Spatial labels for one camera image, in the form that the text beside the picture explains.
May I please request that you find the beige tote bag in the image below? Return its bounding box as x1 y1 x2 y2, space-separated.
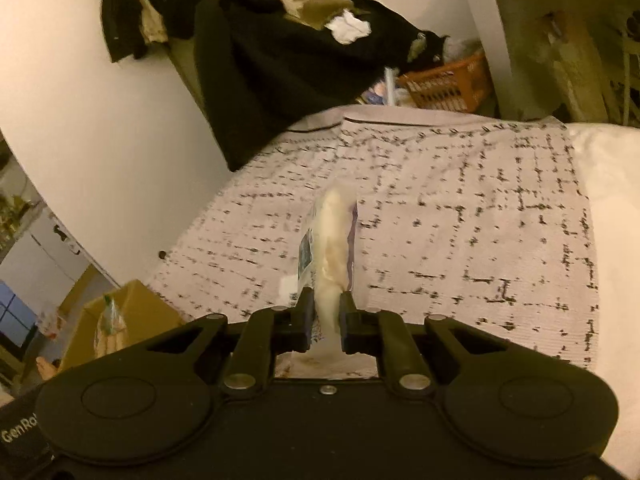
537 9 622 124

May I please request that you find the black hanging bag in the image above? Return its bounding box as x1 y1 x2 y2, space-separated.
155 0 203 41

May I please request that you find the white cloth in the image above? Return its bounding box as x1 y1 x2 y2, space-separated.
324 12 374 44

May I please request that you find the orange plastic basket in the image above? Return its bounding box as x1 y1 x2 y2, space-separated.
397 49 494 114

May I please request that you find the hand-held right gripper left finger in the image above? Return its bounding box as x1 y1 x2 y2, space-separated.
149 287 317 402

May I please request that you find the white desk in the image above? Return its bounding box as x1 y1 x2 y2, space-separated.
452 0 640 123

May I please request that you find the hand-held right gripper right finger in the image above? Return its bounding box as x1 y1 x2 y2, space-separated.
338 291 507 402

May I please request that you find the white bread packet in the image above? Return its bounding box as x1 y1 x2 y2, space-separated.
279 183 377 380

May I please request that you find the person's foot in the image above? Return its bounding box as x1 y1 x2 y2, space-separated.
35 355 59 382

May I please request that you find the black hanging jacket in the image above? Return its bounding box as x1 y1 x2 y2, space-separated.
96 0 151 64

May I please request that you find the white kitchen cabinet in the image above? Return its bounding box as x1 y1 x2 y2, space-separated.
0 205 103 306

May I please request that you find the white plastic tube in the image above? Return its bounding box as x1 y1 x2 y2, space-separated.
384 66 399 107

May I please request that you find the blue cabinet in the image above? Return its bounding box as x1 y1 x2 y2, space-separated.
0 279 40 350

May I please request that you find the black coat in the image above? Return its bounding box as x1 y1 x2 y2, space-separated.
192 0 452 174

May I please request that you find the white bed sheet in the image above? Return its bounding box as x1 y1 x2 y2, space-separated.
564 122 640 480

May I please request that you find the brown cardboard box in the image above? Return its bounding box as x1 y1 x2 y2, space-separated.
57 279 187 375

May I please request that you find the beige hanging bag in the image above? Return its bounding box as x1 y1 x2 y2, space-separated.
131 0 171 46

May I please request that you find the printed blanket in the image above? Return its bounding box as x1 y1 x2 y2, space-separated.
144 104 602 382

